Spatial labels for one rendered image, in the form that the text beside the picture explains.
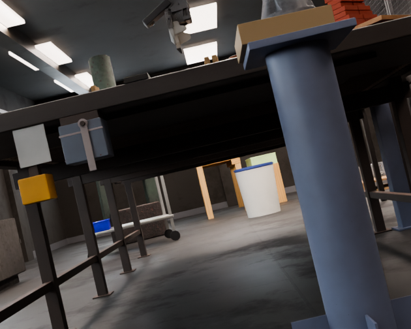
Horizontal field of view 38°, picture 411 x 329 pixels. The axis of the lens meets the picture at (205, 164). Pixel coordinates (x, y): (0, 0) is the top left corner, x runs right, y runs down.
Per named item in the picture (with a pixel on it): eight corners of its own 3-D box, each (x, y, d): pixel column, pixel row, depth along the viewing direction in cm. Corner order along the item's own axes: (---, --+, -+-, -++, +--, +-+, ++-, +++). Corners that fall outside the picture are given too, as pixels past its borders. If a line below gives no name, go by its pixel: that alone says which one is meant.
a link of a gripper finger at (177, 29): (187, 34, 195) (184, 15, 200) (169, 38, 195) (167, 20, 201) (189, 41, 197) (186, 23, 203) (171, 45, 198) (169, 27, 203)
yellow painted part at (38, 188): (51, 198, 183) (34, 123, 183) (22, 205, 183) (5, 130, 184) (58, 198, 191) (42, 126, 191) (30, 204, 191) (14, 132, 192)
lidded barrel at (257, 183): (286, 210, 758) (274, 160, 760) (244, 220, 760) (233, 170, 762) (282, 208, 811) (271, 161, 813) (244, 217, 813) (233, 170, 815)
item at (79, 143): (111, 166, 181) (98, 108, 182) (66, 176, 181) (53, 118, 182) (117, 166, 192) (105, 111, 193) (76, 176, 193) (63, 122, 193)
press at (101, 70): (168, 235, 812) (124, 44, 821) (105, 249, 813) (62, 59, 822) (172, 230, 882) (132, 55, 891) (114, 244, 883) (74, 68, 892)
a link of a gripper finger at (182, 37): (194, 49, 212) (187, 25, 207) (178, 54, 212) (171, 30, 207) (194, 46, 214) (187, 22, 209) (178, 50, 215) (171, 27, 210)
